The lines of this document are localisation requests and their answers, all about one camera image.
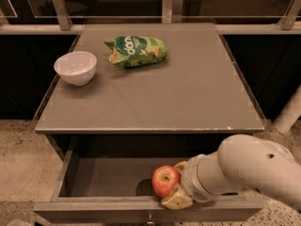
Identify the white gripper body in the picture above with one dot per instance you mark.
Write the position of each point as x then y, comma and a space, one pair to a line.
190, 180

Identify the red apple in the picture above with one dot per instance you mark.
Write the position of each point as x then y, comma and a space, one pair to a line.
164, 179

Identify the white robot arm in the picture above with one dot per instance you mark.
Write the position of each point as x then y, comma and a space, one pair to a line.
240, 162

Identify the metal drawer knob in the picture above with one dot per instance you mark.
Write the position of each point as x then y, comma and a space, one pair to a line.
150, 222

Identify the open grey top drawer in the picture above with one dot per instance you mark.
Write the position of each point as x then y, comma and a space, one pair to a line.
92, 189

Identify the grey cabinet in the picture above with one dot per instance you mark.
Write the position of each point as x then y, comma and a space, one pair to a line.
198, 89

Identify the green snack bag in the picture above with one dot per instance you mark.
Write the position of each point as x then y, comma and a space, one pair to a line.
133, 51

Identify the white ceramic bowl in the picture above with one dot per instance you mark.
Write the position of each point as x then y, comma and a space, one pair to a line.
76, 68

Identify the white table leg post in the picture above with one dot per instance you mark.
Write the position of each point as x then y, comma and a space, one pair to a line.
290, 113

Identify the middle metal railing bracket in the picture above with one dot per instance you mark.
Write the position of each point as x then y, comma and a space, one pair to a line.
171, 11

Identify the metal railing bracket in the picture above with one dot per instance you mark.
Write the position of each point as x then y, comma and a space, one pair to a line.
288, 19
171, 11
62, 14

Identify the right metal railing bracket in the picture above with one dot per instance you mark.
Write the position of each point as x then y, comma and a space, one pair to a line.
288, 19

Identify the left metal railing bracket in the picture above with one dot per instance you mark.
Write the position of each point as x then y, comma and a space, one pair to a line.
62, 14

